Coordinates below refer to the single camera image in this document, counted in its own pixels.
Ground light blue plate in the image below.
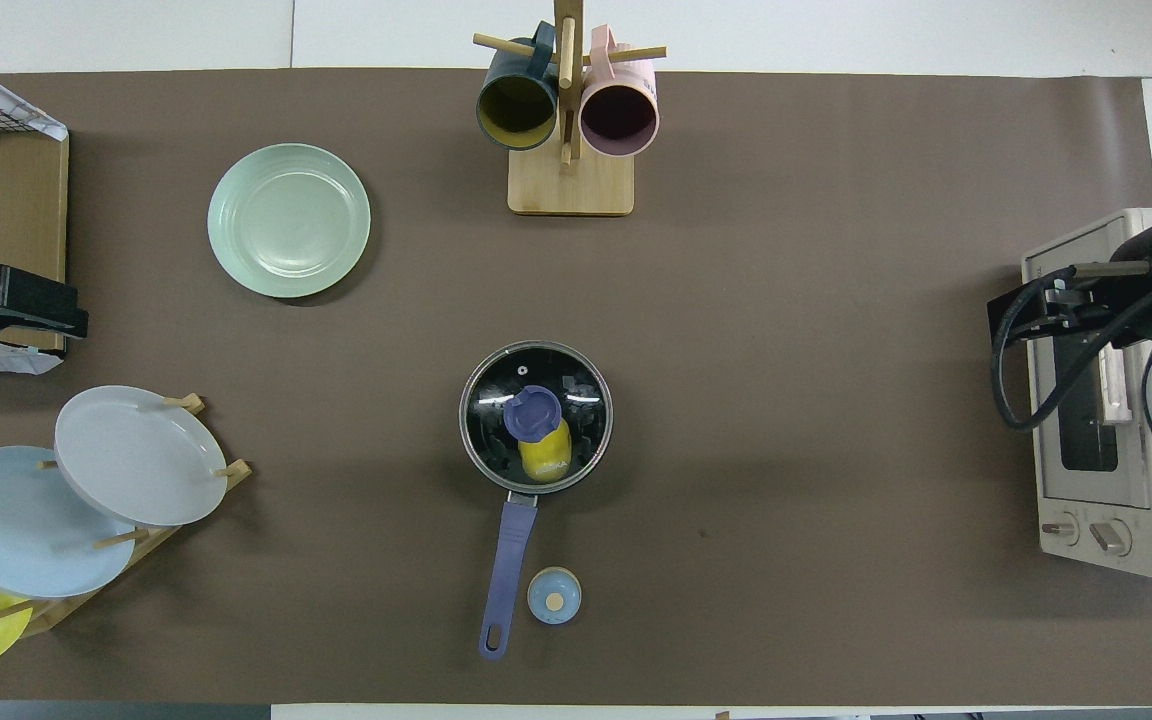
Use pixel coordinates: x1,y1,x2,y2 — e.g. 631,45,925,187
0,445,137,600

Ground dark blue saucepan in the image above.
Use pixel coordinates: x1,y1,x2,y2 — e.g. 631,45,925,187
458,340,614,661

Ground wooden plate rack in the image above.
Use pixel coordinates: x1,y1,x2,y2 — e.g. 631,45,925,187
0,393,253,637

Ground pink ribbed mug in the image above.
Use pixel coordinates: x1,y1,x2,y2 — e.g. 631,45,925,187
579,24,660,158

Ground brown table mat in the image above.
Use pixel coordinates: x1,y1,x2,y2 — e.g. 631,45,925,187
0,68,1152,706

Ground dark teal mug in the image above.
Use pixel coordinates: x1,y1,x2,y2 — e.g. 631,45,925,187
476,22,560,152

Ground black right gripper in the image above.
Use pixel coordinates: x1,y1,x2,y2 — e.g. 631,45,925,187
988,225,1152,346

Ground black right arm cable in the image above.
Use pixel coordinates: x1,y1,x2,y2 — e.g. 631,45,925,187
991,262,1152,433

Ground yellow potato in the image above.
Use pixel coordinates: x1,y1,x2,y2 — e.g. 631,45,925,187
518,420,573,484

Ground wooden shelf unit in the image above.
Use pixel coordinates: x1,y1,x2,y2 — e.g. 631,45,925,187
0,75,69,353

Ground beige toaster oven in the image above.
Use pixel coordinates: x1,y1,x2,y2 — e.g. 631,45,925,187
1022,208,1152,581

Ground wooden mug tree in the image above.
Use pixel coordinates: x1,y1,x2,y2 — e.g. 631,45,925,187
473,0,668,217

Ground glass lid with blue knob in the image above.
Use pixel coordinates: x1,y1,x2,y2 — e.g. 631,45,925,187
458,340,614,496

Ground grey plate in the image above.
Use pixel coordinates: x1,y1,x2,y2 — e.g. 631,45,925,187
54,385,229,528

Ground mint green plate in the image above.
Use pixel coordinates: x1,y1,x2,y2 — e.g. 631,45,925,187
207,143,372,299

